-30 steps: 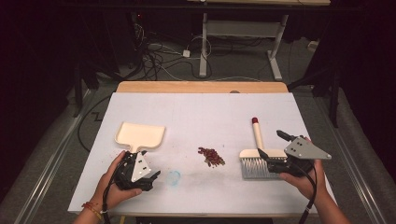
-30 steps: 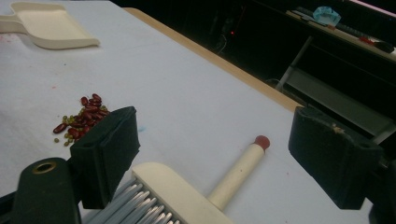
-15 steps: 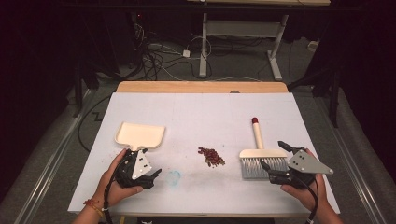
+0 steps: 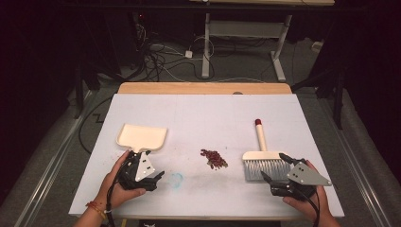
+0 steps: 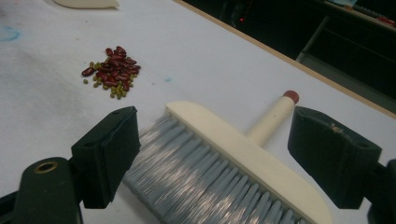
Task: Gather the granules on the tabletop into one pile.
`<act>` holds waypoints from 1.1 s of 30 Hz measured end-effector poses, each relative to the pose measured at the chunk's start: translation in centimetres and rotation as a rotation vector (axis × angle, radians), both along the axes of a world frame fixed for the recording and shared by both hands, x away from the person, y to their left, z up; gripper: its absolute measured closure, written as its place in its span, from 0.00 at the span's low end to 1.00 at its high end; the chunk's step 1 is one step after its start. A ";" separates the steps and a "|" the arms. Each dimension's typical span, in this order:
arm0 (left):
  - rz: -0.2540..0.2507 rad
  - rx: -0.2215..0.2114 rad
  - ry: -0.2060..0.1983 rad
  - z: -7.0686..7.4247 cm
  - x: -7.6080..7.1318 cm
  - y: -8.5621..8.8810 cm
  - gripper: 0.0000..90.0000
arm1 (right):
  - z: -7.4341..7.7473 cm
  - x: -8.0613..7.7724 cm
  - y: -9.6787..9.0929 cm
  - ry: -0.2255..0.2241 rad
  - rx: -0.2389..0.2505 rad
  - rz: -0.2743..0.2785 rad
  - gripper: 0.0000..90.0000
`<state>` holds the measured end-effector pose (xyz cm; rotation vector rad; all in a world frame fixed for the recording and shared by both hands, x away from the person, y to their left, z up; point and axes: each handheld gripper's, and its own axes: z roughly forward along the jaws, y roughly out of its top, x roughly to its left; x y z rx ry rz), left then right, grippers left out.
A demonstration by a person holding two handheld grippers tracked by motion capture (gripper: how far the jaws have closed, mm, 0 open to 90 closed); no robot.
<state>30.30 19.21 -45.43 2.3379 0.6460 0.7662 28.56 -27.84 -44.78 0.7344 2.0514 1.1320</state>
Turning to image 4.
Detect tangle of floor cables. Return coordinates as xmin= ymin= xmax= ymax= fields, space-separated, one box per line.
xmin=131 ymin=12 xmax=218 ymax=82

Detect dark red beans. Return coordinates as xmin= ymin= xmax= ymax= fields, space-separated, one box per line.
xmin=200 ymin=148 xmax=229 ymax=171

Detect wooden table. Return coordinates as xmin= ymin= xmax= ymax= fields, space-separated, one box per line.
xmin=117 ymin=81 xmax=293 ymax=96

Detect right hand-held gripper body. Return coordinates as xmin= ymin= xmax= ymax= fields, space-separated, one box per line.
xmin=270 ymin=159 xmax=333 ymax=201

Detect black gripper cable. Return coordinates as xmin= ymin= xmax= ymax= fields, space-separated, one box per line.
xmin=105 ymin=160 xmax=133 ymax=227
xmin=294 ymin=185 xmax=321 ymax=227

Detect white foam board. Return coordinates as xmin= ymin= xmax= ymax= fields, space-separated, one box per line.
xmin=68 ymin=93 xmax=345 ymax=221

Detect black floor cable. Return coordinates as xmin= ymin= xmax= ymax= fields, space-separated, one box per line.
xmin=78 ymin=96 xmax=113 ymax=155

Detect person's left hand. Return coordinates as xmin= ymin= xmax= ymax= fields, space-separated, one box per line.
xmin=96 ymin=149 xmax=147 ymax=211

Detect white-framed desk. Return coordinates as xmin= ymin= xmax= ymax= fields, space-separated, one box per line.
xmin=190 ymin=0 xmax=336 ymax=83

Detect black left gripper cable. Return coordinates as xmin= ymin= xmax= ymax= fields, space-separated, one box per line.
xmin=105 ymin=160 xmax=133 ymax=227

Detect aluminium floor rail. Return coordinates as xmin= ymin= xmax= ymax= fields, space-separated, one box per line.
xmin=316 ymin=97 xmax=393 ymax=227
xmin=13 ymin=90 xmax=97 ymax=227

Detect orange bead bracelet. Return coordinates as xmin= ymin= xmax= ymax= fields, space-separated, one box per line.
xmin=85 ymin=201 xmax=108 ymax=221

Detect cream hand brush grey bristles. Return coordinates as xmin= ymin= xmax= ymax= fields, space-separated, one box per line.
xmin=241 ymin=118 xmax=293 ymax=183

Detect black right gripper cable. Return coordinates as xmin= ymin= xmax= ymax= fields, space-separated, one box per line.
xmin=294 ymin=185 xmax=321 ymax=227

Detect cream plastic dustpan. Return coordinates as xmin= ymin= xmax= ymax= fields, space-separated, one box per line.
xmin=115 ymin=123 xmax=168 ymax=154

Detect person's right hand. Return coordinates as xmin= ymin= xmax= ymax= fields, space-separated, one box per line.
xmin=282 ymin=184 xmax=329 ymax=222

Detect white floor cable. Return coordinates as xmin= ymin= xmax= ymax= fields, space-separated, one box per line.
xmin=162 ymin=65 xmax=268 ymax=84

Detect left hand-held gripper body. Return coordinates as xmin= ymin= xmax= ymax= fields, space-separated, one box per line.
xmin=118 ymin=151 xmax=159 ymax=192

